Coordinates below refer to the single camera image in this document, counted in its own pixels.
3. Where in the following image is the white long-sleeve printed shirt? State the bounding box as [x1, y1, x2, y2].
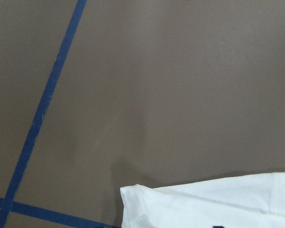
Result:
[120, 172, 285, 228]

